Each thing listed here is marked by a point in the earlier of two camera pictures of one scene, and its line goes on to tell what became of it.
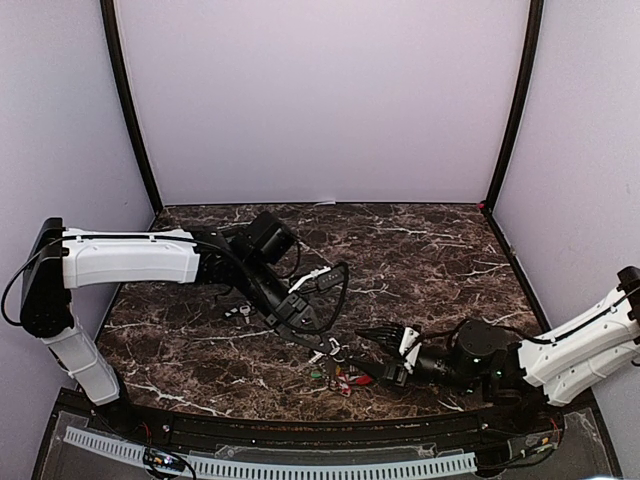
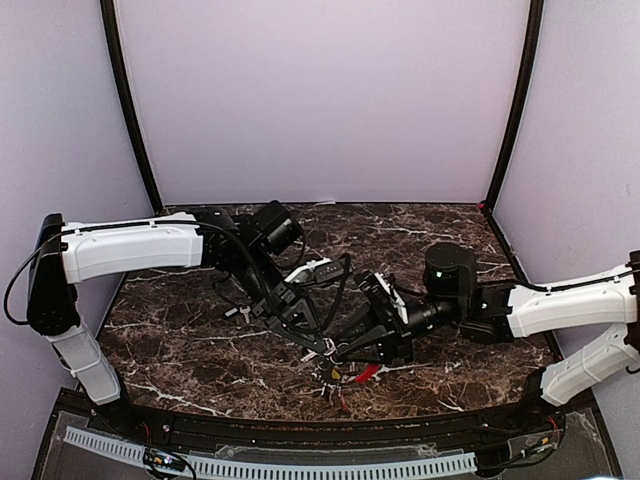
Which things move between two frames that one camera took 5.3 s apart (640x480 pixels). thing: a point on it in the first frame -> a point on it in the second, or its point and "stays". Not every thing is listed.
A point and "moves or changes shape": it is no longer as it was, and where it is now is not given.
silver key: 245,312 stays
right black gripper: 393,336 -> 392,344
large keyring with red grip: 342,381 moves or changes shape
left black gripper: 287,316 stays
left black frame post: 108,9 stays
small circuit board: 163,460 stays
